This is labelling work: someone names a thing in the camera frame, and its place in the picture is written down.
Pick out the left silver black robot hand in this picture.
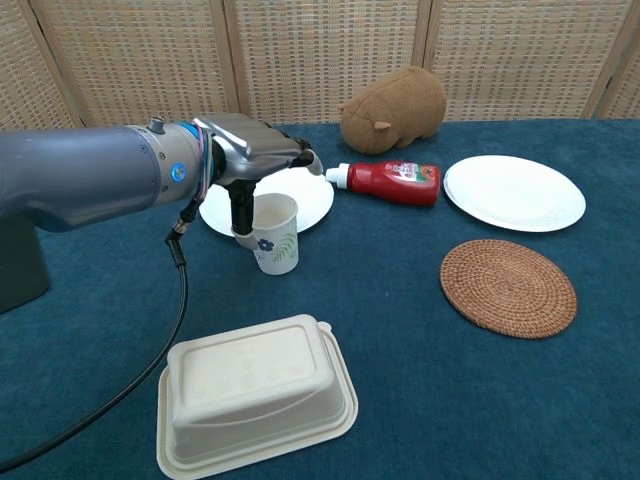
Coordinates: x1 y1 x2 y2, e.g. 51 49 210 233
192 113 326 251

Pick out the white floral paper cup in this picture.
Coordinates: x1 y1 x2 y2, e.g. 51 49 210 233
248 193 300 276

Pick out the white plate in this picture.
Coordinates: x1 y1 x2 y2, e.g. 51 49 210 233
443 155 587 233
198 167 335 236

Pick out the round brown woven coaster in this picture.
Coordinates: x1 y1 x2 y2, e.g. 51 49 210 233
439 239 579 340

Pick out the woven wooden folding screen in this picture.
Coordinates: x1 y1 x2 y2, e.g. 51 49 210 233
0 0 640 132

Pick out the brown plush capybara toy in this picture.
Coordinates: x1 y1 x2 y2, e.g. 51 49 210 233
338 66 448 154

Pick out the red ketchup bottle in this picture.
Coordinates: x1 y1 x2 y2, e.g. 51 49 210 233
325 160 443 208

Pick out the blue carpet table cloth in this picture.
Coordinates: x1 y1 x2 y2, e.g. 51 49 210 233
0 118 640 480

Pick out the beige pulp lunch box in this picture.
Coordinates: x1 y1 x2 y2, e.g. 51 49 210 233
156 313 360 480

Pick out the black rectangular mat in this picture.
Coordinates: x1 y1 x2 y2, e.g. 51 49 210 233
0 209 52 315

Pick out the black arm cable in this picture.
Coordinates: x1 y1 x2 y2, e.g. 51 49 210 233
0 189 206 476

